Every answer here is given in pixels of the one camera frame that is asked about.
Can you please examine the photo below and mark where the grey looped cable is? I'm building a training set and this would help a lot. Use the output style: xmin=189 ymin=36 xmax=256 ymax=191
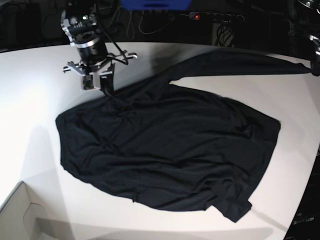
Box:
xmin=104 ymin=7 xmax=176 ymax=40

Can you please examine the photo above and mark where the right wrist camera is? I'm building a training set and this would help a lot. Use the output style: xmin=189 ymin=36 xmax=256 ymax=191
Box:
xmin=81 ymin=75 xmax=95 ymax=91

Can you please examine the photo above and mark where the blue plastic bin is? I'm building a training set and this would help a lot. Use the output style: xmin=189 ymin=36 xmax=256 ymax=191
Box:
xmin=120 ymin=0 xmax=191 ymax=11

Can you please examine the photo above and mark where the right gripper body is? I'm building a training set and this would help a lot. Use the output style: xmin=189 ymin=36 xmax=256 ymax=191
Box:
xmin=62 ymin=41 xmax=138 ymax=91

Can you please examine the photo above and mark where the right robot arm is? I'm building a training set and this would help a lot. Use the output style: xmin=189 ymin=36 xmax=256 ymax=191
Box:
xmin=60 ymin=0 xmax=138 ymax=96

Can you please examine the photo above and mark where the black power strip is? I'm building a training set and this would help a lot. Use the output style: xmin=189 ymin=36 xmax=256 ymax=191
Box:
xmin=188 ymin=11 xmax=245 ymax=23

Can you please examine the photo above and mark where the white cardboard box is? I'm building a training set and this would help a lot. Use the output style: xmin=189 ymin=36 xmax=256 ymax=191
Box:
xmin=0 ymin=180 xmax=73 ymax=240

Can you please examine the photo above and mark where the black t-shirt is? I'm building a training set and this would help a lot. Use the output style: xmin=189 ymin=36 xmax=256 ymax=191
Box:
xmin=55 ymin=50 xmax=311 ymax=222

